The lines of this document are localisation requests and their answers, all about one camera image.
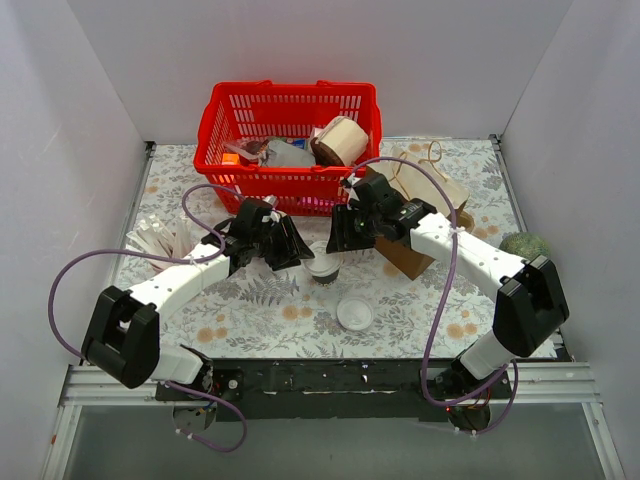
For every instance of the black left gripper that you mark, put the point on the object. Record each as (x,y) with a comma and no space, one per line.
(279,240)

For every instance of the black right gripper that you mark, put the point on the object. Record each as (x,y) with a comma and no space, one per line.
(350,226)

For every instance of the black paper coffee cup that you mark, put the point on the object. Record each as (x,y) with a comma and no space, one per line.
(326,279)

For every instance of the white plastic cup lid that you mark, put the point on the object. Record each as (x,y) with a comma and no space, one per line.
(355,313)

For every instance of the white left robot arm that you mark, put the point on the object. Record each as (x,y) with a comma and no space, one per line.
(123,336)

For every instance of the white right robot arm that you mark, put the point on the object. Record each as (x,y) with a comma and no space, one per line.
(529,300)

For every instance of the grey crumpled pouch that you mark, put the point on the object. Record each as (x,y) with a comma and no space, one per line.
(283,154)

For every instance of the red plastic shopping basket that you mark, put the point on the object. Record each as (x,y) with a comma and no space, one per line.
(293,141)

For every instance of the clear plastic snack packet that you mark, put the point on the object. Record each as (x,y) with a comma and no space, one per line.
(251,152)

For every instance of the orange snack box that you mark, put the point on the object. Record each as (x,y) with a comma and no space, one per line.
(230,159)

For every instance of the brown cardboard cup carrier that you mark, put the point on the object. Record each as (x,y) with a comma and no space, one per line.
(465,221)

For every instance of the pink cup of straws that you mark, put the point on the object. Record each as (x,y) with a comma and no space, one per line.
(154,237)

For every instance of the green melon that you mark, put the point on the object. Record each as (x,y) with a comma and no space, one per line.
(526,245)

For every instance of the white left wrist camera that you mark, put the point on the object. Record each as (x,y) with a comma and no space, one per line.
(275,215)

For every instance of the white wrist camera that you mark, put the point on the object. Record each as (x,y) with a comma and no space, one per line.
(348,184)
(275,215)

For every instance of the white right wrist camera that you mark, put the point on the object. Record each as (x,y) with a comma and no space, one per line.
(348,184)

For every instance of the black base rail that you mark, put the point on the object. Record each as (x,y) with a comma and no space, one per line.
(334,388)

